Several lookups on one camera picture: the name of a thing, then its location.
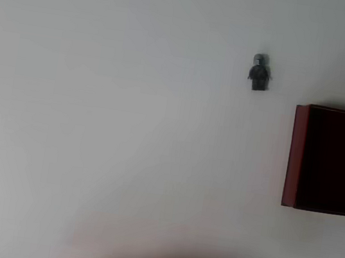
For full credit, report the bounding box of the dark grey toy minifigure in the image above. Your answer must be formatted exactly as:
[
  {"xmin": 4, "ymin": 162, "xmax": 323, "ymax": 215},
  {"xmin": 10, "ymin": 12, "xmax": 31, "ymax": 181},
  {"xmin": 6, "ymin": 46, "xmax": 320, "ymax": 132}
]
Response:
[{"xmin": 245, "ymin": 51, "xmax": 277, "ymax": 94}]

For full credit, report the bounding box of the dark red open box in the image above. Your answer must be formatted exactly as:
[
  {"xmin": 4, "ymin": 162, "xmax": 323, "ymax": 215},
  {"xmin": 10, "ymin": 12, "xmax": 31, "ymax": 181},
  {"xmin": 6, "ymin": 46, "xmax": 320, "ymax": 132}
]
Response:
[{"xmin": 280, "ymin": 101, "xmax": 345, "ymax": 217}]

